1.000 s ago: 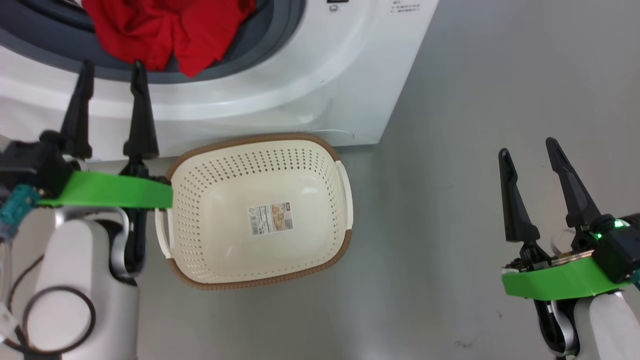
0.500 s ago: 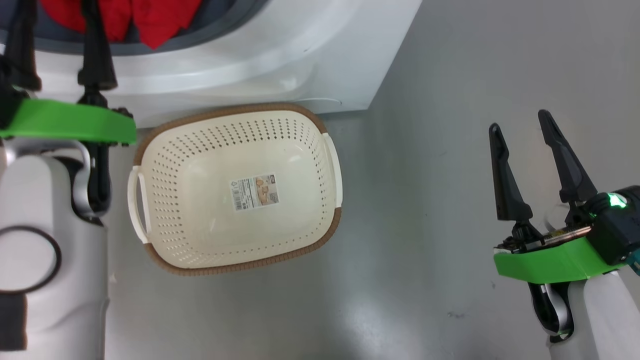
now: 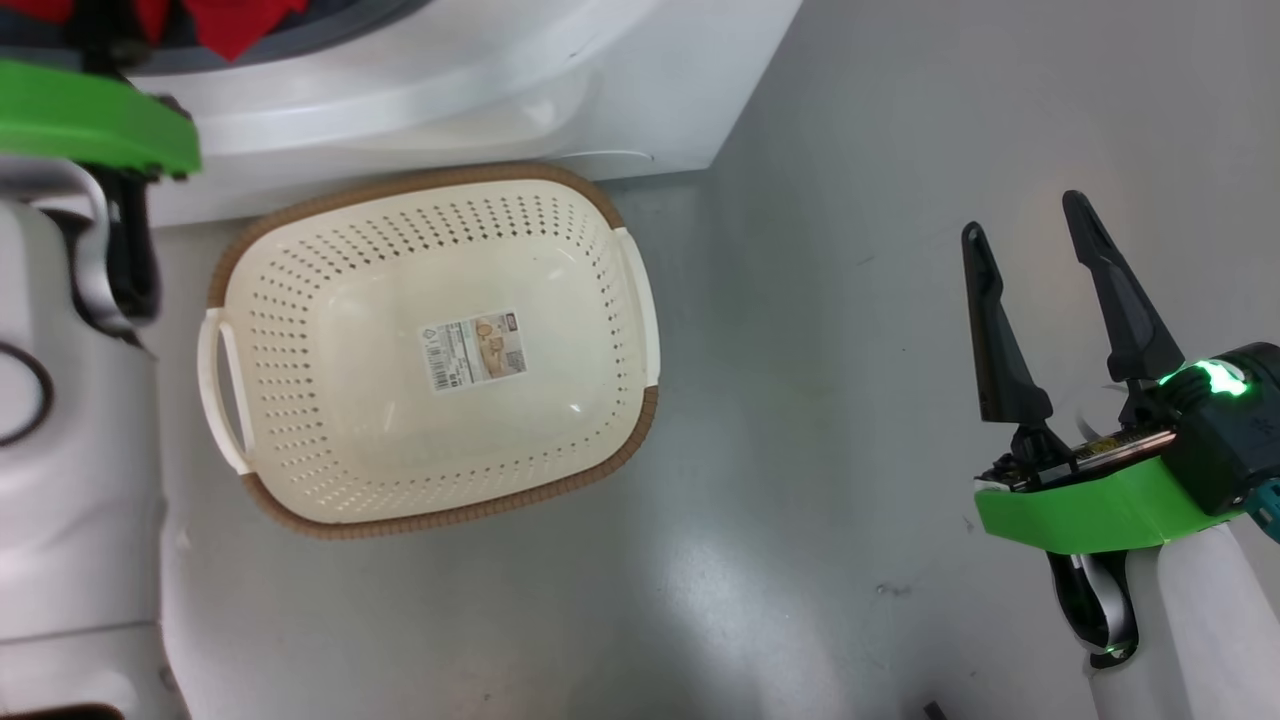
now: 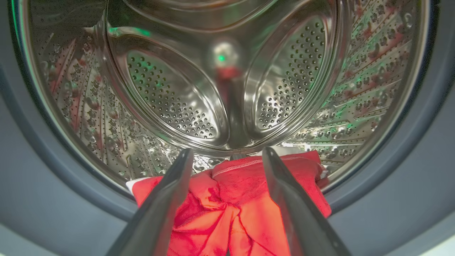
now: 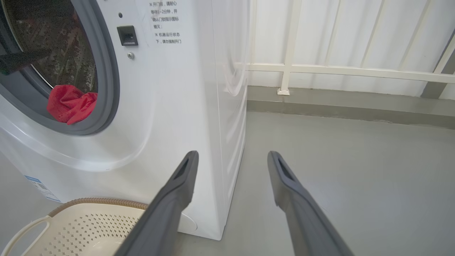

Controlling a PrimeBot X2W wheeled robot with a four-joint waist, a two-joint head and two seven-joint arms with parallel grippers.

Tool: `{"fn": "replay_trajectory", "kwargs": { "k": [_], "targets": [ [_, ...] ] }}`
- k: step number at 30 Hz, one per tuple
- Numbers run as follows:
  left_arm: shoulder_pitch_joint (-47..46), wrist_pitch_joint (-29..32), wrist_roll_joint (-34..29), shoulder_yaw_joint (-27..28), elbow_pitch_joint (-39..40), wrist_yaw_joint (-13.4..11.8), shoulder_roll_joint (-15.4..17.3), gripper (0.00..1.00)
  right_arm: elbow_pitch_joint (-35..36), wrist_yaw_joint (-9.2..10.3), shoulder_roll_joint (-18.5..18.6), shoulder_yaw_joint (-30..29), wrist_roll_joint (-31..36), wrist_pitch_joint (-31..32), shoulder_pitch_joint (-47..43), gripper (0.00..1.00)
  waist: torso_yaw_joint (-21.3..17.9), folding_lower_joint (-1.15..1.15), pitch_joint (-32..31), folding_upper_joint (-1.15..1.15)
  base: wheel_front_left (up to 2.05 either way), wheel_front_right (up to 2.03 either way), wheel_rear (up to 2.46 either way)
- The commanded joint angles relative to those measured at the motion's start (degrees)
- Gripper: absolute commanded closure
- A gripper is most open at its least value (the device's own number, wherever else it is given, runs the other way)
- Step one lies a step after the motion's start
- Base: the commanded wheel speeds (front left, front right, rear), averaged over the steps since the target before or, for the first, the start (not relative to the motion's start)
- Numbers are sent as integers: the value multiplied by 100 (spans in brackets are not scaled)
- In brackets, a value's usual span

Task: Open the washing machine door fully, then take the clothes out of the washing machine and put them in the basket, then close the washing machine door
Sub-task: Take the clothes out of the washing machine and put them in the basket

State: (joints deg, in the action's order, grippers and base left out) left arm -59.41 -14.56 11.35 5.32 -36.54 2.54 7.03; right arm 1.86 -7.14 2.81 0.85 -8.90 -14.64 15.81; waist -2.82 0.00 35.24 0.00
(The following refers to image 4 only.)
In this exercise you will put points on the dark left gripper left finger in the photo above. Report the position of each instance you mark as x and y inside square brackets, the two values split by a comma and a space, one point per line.
[156, 213]

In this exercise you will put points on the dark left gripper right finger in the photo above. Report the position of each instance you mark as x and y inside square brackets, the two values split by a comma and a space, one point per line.
[298, 213]

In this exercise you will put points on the plain red garment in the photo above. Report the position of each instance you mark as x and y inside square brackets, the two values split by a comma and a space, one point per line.
[234, 192]

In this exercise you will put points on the grey rubber door gasket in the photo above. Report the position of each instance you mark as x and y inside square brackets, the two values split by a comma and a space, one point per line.
[53, 177]

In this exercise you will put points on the steel washing machine drum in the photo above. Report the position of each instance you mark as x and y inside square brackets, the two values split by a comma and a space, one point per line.
[170, 89]

